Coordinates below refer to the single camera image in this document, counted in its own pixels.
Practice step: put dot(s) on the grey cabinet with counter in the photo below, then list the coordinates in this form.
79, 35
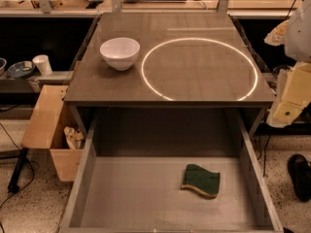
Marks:
185, 59

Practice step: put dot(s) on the black shoe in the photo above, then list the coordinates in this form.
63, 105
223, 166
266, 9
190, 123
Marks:
300, 173

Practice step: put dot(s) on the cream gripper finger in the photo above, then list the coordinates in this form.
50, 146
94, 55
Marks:
293, 95
276, 36

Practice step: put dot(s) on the green and yellow sponge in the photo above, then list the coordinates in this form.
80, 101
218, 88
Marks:
202, 181

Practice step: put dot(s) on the white ceramic bowl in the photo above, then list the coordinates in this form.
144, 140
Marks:
120, 53

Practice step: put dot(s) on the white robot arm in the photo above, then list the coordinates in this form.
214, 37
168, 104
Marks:
297, 44

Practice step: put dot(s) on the white paper cup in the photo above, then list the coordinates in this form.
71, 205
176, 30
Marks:
43, 64

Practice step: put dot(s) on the blue plate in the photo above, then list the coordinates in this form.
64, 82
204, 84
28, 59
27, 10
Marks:
21, 70

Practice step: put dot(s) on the open grey top drawer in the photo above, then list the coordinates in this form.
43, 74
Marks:
130, 175

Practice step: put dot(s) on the crumpled paper in box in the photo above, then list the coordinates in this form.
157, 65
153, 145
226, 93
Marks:
75, 139

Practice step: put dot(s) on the cardboard box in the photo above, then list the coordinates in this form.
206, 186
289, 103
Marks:
45, 131

